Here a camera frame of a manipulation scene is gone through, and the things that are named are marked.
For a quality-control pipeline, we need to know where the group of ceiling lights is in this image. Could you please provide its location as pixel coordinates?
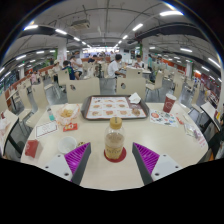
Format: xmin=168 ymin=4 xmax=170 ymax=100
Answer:
xmin=0 ymin=9 xmax=223 ymax=88

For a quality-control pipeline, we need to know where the red sauce packet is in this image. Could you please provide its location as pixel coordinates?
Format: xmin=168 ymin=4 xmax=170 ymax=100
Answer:
xmin=175 ymin=115 xmax=185 ymax=126
xmin=63 ymin=122 xmax=79 ymax=132

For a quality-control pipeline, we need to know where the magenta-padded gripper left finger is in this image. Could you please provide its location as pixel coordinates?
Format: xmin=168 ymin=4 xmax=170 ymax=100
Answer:
xmin=40 ymin=142 xmax=92 ymax=186

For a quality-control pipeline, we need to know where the group of beige chairs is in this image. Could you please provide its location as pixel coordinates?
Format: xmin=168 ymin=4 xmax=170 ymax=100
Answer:
xmin=0 ymin=61 xmax=214 ymax=134

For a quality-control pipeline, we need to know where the clear yellow-capped tea bottle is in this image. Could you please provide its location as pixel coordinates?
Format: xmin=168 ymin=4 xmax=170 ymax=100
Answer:
xmin=104 ymin=116 xmax=126 ymax=161

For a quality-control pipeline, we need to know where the white bordered paper card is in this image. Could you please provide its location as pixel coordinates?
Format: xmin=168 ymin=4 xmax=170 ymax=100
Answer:
xmin=34 ymin=120 xmax=59 ymax=139

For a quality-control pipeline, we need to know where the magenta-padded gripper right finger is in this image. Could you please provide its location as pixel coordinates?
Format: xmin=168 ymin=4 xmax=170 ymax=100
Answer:
xmin=131 ymin=142 xmax=183 ymax=186

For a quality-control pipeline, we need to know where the clear plastic food bag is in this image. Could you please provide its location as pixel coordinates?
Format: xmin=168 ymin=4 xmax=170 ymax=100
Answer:
xmin=54 ymin=103 xmax=82 ymax=126

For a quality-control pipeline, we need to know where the white square dining table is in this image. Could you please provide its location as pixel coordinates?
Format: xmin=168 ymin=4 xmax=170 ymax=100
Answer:
xmin=0 ymin=109 xmax=20 ymax=158
xmin=199 ymin=101 xmax=223 ymax=133

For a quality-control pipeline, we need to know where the plain beige chair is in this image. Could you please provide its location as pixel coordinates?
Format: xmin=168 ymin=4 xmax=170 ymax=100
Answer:
xmin=25 ymin=82 xmax=51 ymax=129

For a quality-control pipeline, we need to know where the clear plastic packet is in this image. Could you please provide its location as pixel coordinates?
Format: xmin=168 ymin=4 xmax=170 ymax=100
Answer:
xmin=184 ymin=122 xmax=201 ymax=138

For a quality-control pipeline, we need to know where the person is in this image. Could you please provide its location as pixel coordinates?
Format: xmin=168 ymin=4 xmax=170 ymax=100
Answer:
xmin=51 ymin=59 xmax=62 ymax=84
xmin=61 ymin=60 xmax=77 ymax=81
xmin=107 ymin=53 xmax=126 ymax=79
xmin=132 ymin=54 xmax=146 ymax=69
xmin=70 ymin=54 xmax=84 ymax=77
xmin=29 ymin=70 xmax=39 ymax=85

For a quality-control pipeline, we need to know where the small red carton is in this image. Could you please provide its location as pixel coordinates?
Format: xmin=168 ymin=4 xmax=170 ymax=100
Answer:
xmin=24 ymin=139 xmax=41 ymax=159

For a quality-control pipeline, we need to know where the white paper napkin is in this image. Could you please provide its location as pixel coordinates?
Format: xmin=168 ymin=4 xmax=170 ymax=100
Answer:
xmin=128 ymin=92 xmax=143 ymax=105

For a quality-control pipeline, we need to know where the beige chair with hole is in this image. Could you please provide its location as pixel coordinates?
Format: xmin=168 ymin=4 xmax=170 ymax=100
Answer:
xmin=115 ymin=77 xmax=147 ymax=101
xmin=65 ymin=77 xmax=101 ymax=104

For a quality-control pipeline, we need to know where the red paper cup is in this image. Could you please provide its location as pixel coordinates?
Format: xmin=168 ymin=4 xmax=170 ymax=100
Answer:
xmin=162 ymin=93 xmax=178 ymax=114

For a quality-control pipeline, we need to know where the brown food tray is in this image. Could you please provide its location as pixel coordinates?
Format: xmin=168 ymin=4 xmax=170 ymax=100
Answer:
xmin=80 ymin=94 xmax=150 ymax=121

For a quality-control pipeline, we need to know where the colourful sticker sheet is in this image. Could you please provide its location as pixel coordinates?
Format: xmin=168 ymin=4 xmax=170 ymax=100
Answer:
xmin=148 ymin=109 xmax=180 ymax=128

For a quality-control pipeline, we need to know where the ceiling air conditioner unit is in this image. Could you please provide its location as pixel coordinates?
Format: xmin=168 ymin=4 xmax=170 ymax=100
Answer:
xmin=70 ymin=19 xmax=91 ymax=30

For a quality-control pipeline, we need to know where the small green bottle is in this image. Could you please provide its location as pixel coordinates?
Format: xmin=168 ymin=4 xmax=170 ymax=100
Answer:
xmin=46 ymin=107 xmax=56 ymax=122

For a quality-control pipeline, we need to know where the white patterned mug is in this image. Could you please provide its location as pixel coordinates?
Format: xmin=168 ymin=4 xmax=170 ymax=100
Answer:
xmin=57 ymin=135 xmax=87 ymax=155

